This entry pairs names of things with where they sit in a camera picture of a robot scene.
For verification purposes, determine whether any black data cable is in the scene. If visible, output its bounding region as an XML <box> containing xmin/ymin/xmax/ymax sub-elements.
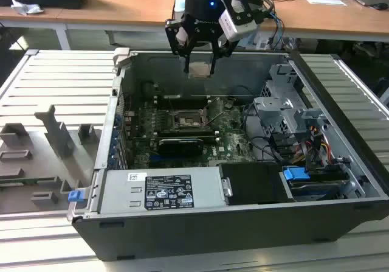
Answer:
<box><xmin>243</xmin><ymin>104</ymin><xmax>288</xmax><ymax>164</ymax></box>

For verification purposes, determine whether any wooden office desk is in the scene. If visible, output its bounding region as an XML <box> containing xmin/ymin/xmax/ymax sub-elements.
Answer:
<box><xmin>0</xmin><ymin>0</ymin><xmax>389</xmax><ymax>43</ymax></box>

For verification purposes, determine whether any grey parts rack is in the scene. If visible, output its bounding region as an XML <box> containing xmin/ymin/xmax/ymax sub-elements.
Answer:
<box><xmin>0</xmin><ymin>104</ymin><xmax>103</xmax><ymax>215</ymax></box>

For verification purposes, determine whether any dark grey PC case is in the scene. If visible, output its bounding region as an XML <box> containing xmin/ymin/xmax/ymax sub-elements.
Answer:
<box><xmin>66</xmin><ymin>47</ymin><xmax>389</xmax><ymax>262</ymax></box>

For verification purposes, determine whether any metal socket cover frame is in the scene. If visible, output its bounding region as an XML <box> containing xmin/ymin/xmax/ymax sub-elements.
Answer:
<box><xmin>201</xmin><ymin>97</ymin><xmax>227</xmax><ymax>124</ymax></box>

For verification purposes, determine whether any CPU socket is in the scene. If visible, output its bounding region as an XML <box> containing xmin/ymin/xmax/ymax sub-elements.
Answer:
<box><xmin>168</xmin><ymin>109</ymin><xmax>211</xmax><ymax>133</ymax></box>

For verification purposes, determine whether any silver metal drive cage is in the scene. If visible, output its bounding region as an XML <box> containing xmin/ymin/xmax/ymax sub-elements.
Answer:
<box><xmin>252</xmin><ymin>63</ymin><xmax>329</xmax><ymax>139</ymax></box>

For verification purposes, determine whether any black RAM slot bank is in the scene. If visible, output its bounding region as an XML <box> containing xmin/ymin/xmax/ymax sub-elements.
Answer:
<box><xmin>154</xmin><ymin>94</ymin><xmax>213</xmax><ymax>110</ymax></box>
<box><xmin>157</xmin><ymin>128</ymin><xmax>221</xmax><ymax>144</ymax></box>

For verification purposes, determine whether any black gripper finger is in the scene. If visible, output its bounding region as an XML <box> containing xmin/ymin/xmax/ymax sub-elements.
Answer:
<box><xmin>165</xmin><ymin>17</ymin><xmax>193</xmax><ymax>74</ymax></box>
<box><xmin>210</xmin><ymin>38</ymin><xmax>241</xmax><ymax>75</ymax></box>

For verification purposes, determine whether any white paper sheet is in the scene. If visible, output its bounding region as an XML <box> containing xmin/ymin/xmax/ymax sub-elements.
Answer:
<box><xmin>306</xmin><ymin>0</ymin><xmax>348</xmax><ymax>7</ymax></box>

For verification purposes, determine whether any blue hanging cable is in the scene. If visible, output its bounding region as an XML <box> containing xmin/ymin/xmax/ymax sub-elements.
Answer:
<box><xmin>267</xmin><ymin>10</ymin><xmax>286</xmax><ymax>51</ymax></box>

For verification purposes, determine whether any silver square CPU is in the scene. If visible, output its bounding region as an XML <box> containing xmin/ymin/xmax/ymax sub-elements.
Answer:
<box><xmin>188</xmin><ymin>61</ymin><xmax>212</xmax><ymax>79</ymax></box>

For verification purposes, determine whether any crumpled white paper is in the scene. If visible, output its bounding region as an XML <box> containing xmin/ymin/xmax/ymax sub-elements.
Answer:
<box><xmin>10</xmin><ymin>0</ymin><xmax>44</xmax><ymax>16</ymax></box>

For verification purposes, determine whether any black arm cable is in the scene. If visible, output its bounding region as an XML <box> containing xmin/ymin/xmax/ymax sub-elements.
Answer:
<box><xmin>243</xmin><ymin>0</ymin><xmax>276</xmax><ymax>15</ymax></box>

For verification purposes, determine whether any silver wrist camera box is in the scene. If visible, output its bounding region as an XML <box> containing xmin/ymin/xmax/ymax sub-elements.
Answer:
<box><xmin>218</xmin><ymin>8</ymin><xmax>258</xmax><ymax>42</ymax></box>

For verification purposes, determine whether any green motherboard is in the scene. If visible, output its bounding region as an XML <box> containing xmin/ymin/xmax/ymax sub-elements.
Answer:
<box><xmin>123</xmin><ymin>98</ymin><xmax>259</xmax><ymax>169</ymax></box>

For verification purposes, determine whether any green RAM stick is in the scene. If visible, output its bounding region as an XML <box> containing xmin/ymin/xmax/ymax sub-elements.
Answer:
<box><xmin>0</xmin><ymin>177</ymin><xmax>58</xmax><ymax>186</ymax></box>

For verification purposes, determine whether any coloured power wire bundle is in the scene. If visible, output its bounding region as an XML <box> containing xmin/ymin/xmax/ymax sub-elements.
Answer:
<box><xmin>291</xmin><ymin>125</ymin><xmax>332</xmax><ymax>166</ymax></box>

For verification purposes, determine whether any grey power supply unit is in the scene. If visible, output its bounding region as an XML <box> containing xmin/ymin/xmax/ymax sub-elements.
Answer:
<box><xmin>98</xmin><ymin>166</ymin><xmax>229</xmax><ymax>215</ymax></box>

